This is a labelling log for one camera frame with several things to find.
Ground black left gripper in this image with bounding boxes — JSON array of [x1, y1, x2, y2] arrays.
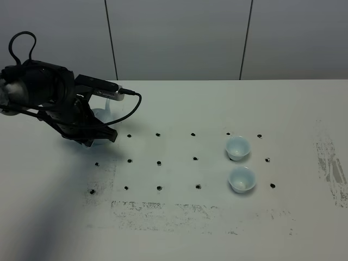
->
[[40, 94, 117, 146]]

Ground pale blue porcelain teapot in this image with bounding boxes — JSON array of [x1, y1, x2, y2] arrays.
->
[[82, 99, 114, 149]]

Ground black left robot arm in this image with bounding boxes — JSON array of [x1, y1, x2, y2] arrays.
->
[[1, 61, 120, 147]]

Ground far pale blue teacup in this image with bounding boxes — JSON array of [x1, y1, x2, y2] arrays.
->
[[225, 136, 251, 161]]

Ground pale blue teacup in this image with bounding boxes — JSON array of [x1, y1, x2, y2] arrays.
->
[[228, 166, 256, 194], [225, 136, 251, 161]]

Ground near pale blue teacup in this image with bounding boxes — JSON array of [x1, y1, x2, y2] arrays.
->
[[228, 166, 256, 194]]

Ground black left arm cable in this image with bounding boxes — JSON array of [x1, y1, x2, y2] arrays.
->
[[0, 31, 142, 130]]

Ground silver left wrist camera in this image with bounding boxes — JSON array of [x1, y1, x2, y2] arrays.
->
[[74, 74, 125, 101]]

